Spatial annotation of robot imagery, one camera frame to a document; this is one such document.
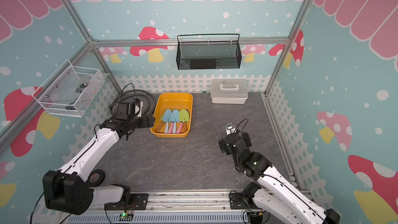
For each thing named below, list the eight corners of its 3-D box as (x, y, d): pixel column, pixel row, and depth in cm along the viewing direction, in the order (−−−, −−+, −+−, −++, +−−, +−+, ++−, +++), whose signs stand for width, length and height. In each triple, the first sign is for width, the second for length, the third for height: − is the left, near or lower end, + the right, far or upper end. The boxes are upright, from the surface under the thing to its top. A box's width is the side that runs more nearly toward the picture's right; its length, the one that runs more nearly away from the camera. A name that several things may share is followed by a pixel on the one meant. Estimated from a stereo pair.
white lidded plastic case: (211, 105, 116) (211, 93, 106) (210, 90, 126) (211, 78, 116) (245, 105, 116) (249, 93, 106) (242, 90, 126) (245, 78, 116)
